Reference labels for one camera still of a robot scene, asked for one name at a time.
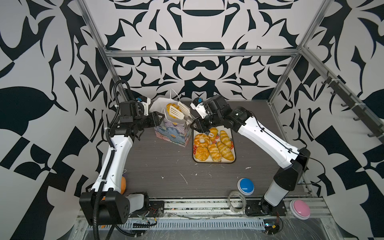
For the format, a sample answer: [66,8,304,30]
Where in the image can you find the black corrugated cable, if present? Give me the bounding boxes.
[92,79,158,240]

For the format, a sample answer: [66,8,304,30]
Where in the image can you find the bottom left round bread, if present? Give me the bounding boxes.
[195,147,210,162]

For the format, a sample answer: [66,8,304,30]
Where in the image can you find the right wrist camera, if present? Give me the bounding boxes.
[190,98,213,119]

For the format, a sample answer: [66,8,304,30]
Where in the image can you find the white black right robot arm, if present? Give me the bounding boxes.
[177,95,311,208]

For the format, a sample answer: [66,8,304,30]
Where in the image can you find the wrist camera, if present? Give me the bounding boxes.
[137,96,151,116]
[190,98,213,119]

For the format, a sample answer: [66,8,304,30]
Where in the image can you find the wall hook rail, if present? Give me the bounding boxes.
[322,71,384,145]

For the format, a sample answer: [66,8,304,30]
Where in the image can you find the white strawberry tray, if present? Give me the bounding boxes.
[193,126,236,164]

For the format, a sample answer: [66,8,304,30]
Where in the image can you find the blue push button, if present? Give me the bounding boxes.
[237,178,255,196]

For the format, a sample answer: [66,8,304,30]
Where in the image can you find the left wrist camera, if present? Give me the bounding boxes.
[137,96,151,116]

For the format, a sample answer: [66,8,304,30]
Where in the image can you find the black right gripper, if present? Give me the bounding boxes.
[188,111,224,133]

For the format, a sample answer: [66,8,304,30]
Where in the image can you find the floral white paper bag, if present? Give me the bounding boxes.
[149,89,192,147]

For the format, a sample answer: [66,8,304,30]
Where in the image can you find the small circuit board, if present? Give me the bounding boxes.
[264,218,284,236]

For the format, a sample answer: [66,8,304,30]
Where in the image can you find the pink push button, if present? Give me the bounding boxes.
[290,200,311,220]

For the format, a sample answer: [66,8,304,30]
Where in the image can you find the croissant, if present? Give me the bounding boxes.
[208,128,219,142]
[220,130,233,148]
[167,103,184,119]
[217,142,235,161]
[208,144,222,162]

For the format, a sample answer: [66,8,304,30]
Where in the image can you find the clear tape roll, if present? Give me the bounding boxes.
[227,191,247,214]

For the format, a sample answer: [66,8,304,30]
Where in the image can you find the ring donut bread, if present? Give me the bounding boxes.
[194,134,211,148]

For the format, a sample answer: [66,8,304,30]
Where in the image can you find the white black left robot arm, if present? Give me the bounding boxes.
[80,101,169,229]

